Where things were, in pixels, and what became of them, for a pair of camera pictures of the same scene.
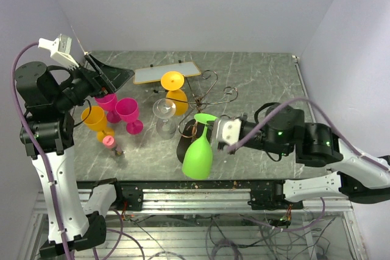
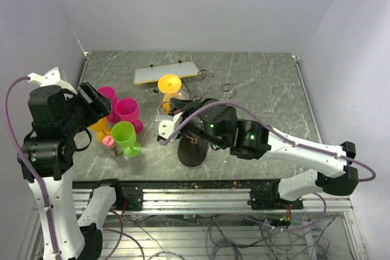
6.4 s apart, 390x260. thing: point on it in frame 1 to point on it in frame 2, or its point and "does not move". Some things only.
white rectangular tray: [152, 73] does not move
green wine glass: [197, 163] to [124, 134]
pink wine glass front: [108, 102] does not move
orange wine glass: [97, 122] does not move
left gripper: [105, 78] to [97, 108]
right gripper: [244, 116] to [185, 106]
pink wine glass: [127, 109] does not move
